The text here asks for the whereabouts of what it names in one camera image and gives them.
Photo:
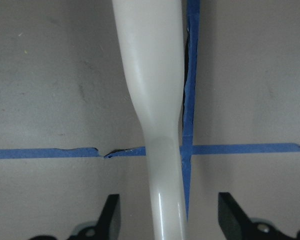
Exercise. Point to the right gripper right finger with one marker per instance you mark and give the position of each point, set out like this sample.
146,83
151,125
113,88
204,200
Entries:
236,225

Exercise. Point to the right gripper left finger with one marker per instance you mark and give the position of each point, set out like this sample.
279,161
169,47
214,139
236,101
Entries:
108,225

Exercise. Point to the beige hand brush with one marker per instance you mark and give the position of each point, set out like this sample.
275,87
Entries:
151,42

